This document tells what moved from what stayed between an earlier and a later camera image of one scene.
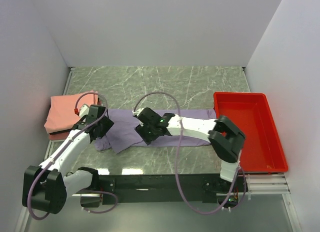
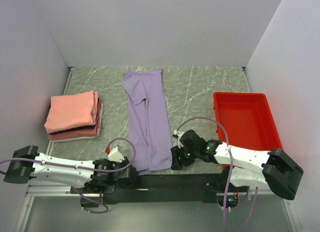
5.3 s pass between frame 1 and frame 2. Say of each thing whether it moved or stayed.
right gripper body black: moved
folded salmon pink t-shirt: stayed
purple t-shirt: moved
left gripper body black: moved
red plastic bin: stayed
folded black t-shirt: stayed
